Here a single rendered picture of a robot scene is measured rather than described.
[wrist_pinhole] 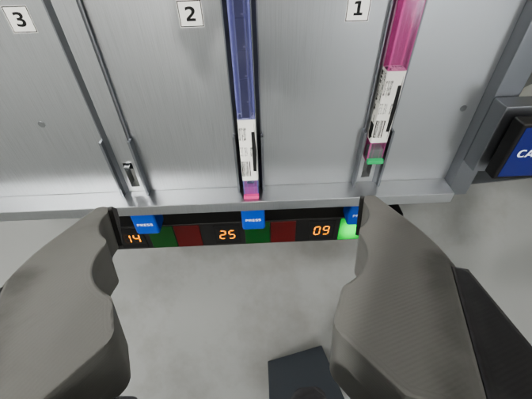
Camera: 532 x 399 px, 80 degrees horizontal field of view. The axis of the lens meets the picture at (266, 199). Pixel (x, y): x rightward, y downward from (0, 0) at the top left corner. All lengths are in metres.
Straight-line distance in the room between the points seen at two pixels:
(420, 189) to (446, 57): 0.12
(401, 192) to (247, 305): 0.82
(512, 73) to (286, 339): 0.96
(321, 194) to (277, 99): 0.10
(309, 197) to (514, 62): 0.18
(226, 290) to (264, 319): 0.16
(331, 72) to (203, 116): 0.11
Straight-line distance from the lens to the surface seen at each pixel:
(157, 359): 1.19
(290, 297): 1.08
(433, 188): 0.34
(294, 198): 0.30
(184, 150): 0.29
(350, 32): 0.26
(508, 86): 0.31
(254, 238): 0.38
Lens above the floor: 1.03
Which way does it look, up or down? 89 degrees down
